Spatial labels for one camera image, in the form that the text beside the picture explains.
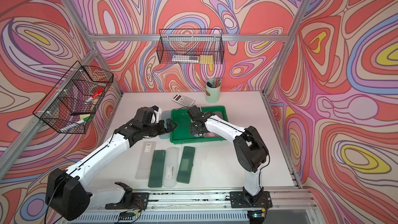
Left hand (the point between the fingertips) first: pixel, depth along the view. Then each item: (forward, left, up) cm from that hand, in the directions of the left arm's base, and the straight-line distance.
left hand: (172, 127), depth 80 cm
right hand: (+4, -14, -12) cm, 19 cm away
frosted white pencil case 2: (+1, -13, -10) cm, 16 cm away
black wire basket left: (+4, +48, +12) cm, 50 cm away
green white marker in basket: (-4, +48, +7) cm, 48 cm away
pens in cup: (+36, -26, -1) cm, 44 cm away
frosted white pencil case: (-15, +1, -17) cm, 23 cm away
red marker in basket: (+10, +39, +13) cm, 42 cm away
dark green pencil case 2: (-18, -6, -16) cm, 25 cm away
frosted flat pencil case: (-11, +16, -16) cm, 25 cm away
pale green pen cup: (+33, -23, -9) cm, 42 cm away
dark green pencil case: (-16, +9, -17) cm, 25 cm away
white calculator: (+35, -2, -16) cm, 38 cm away
